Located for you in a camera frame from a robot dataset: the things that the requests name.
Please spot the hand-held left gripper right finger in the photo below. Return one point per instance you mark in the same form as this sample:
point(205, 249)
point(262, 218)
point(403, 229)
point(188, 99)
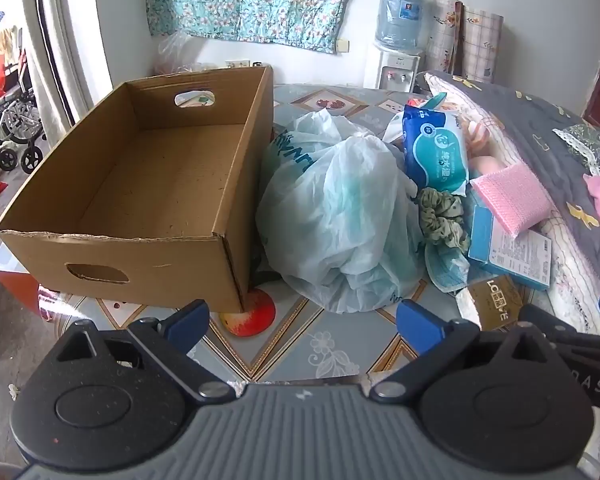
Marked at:
point(420, 326)

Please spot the floral paper roll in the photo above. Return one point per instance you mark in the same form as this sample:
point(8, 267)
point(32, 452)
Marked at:
point(442, 35)

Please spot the pink sponge cloth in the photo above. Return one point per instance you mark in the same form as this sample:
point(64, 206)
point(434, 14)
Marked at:
point(510, 195)

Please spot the clear plastic bag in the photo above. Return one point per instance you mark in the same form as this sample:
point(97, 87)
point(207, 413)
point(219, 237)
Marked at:
point(175, 55)

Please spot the white wall socket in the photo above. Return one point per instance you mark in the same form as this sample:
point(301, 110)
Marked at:
point(343, 46)

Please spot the teal floral wall cloth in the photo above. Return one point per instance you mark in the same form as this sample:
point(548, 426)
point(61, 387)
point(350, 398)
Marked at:
point(250, 0)

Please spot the green scrunchie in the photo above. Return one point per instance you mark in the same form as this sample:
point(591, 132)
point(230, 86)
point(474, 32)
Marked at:
point(440, 215)

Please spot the brown cardboard box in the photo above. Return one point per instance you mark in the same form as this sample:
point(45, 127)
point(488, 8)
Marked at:
point(180, 170)

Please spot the blue paper box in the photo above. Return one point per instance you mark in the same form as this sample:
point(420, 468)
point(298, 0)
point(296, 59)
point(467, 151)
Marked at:
point(510, 260)

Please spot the blue water jug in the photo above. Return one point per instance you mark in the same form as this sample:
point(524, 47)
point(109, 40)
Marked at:
point(399, 20)

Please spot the wheelchair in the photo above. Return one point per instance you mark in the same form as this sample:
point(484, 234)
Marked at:
point(15, 130)

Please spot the grey curtain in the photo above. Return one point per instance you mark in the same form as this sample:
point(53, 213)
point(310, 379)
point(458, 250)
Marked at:
point(60, 45)

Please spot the green lace cushion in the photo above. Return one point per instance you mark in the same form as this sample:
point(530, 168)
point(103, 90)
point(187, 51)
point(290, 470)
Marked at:
point(590, 142)

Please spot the checked paper roll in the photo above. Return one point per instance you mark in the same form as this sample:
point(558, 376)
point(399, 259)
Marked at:
point(482, 45)

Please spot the grey orange carton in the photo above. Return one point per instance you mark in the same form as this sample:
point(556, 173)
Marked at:
point(15, 280)

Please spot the gold tissue pack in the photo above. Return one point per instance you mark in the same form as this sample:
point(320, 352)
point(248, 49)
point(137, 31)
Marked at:
point(495, 305)

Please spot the fruit print tablecloth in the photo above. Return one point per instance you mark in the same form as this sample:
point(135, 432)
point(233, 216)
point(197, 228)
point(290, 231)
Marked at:
point(325, 345)

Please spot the grey printed blanket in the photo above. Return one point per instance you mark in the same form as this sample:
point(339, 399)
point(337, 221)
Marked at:
point(530, 120)

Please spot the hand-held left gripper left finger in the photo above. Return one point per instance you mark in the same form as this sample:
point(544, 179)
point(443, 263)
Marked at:
point(190, 321)

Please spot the blue wet wipes pack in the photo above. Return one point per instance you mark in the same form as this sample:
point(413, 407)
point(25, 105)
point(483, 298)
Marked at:
point(432, 155)

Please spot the white green plastic bag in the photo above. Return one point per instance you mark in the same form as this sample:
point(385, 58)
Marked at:
point(340, 200)

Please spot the white checked quilt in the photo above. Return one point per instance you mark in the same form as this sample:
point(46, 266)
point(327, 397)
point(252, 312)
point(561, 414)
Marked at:
point(575, 270)

